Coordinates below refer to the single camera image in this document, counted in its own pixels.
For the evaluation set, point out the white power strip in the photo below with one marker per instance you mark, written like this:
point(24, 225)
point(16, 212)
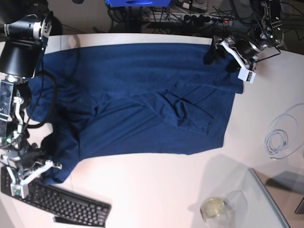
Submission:
point(204, 19)

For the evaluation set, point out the clear glass jar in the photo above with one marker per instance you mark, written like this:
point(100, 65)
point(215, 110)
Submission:
point(214, 213)

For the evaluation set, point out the black computer keyboard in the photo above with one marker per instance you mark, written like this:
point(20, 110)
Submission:
point(67, 207)

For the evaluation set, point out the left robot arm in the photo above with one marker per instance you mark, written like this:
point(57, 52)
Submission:
point(264, 31)

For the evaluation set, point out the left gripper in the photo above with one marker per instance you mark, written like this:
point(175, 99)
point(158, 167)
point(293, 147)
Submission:
point(246, 46)

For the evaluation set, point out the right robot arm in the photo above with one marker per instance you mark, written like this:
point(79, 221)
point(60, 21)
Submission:
point(27, 25)

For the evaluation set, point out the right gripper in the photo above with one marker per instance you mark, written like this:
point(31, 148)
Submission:
point(30, 159)

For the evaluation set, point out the blue box with hole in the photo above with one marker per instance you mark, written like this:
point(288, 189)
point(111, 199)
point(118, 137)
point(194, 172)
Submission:
point(127, 3)

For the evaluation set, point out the dark blue t-shirt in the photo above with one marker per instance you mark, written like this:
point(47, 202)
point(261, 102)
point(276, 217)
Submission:
point(133, 98)

